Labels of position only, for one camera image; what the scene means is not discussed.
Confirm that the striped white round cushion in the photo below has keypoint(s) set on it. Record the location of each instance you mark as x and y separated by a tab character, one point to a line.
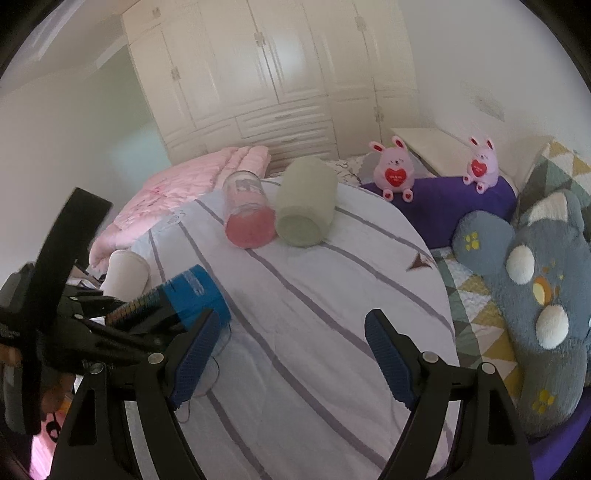
293	391

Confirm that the folded pink quilt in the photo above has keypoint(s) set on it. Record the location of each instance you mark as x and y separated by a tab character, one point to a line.
167	190

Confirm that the white paper cup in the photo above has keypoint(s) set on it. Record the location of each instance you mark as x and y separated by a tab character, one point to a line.
126	276

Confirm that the cream white wardrobe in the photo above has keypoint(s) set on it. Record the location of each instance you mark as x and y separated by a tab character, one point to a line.
302	78

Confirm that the purple pillow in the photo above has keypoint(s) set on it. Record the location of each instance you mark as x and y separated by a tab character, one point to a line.
440	203

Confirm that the triangle pattern quilt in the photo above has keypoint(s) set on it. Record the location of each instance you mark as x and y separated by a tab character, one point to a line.
481	334

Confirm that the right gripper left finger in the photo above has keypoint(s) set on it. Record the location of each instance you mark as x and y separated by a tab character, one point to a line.
188	355

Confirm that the pink bunny plush left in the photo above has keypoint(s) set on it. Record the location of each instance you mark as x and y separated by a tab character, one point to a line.
395	171

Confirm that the blue printed cup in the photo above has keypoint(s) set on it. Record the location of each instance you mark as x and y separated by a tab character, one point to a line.
179	300

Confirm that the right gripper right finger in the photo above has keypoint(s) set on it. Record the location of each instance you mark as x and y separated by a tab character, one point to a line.
395	355

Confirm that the triangle pattern pillow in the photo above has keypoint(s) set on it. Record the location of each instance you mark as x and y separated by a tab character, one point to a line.
557	168

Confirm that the grey blue plush toy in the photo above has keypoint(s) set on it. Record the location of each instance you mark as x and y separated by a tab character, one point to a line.
538	273

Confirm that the pink transparent cup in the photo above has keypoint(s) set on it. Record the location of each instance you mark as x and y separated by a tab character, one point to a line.
248	217

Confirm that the pale green cup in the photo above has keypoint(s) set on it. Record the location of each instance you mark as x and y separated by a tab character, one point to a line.
305	202

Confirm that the cream flat pillow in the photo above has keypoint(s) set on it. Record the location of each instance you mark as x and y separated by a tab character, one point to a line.
441	153

